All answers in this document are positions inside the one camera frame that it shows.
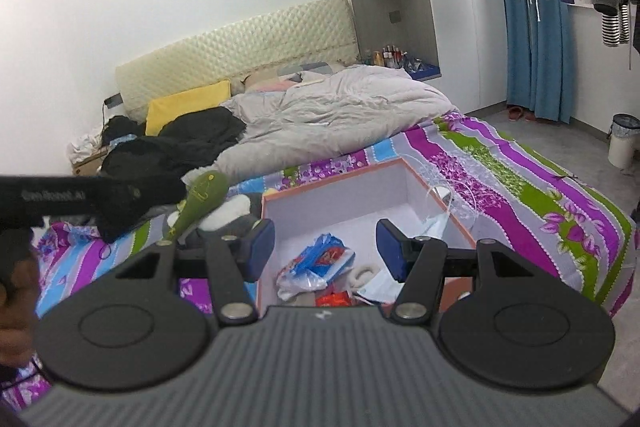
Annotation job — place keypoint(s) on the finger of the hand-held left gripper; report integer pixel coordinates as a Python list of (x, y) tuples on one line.
[(155, 192), (117, 222)]

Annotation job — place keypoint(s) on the green plush massage hammer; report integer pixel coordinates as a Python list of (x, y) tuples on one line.
[(210, 187)]

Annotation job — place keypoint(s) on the black wall socket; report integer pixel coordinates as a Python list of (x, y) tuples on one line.
[(112, 100)]

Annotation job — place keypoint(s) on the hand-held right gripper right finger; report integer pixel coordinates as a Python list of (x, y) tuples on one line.
[(390, 249)]

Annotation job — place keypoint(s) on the floral striped bedsheet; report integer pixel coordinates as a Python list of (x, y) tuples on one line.
[(500, 187)]

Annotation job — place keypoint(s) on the grey duvet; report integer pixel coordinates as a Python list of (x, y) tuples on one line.
[(340, 107)]

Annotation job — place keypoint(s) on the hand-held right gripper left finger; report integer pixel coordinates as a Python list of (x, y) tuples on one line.
[(260, 249)]

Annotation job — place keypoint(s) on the orange cardboard box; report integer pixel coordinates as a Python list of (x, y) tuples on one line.
[(340, 207)]

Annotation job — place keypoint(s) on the striped sleeve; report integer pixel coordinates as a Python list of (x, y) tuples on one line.
[(615, 27)]

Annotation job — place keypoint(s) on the blue tray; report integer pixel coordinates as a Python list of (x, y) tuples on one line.
[(422, 68)]

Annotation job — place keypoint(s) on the row of bottles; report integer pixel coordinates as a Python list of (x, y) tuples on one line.
[(392, 56)]

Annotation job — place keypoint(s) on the black bag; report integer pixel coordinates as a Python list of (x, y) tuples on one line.
[(117, 127)]

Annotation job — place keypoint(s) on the grey penguin plush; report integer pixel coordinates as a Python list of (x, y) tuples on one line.
[(230, 209)]

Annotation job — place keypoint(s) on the red slippers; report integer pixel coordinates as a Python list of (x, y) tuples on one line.
[(517, 113)]

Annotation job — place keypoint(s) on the white trash bin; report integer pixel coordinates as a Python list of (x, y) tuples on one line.
[(622, 139)]

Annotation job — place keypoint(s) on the red snack packet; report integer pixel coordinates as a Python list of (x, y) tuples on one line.
[(335, 299)]

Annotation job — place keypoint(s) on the yellow pillow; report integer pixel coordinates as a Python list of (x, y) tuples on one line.
[(185, 107)]

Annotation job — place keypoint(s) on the blue panda print cloth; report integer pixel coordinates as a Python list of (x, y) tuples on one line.
[(120, 140)]

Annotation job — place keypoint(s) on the white crumpled cloth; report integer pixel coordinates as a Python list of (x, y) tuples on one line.
[(82, 147)]

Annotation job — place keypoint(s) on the pink pillow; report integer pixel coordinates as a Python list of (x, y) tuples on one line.
[(272, 84)]

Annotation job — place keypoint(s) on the cream quilted headboard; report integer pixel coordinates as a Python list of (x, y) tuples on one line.
[(240, 42)]

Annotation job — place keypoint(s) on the cardboard box nightstand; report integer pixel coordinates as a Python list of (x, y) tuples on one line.
[(87, 168)]

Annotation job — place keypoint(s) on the person's left hand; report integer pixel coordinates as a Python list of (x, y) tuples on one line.
[(15, 292)]

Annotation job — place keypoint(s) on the black clothing pile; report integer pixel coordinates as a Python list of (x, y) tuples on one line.
[(175, 142)]

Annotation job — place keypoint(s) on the blue curtain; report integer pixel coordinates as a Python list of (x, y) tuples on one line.
[(535, 47)]

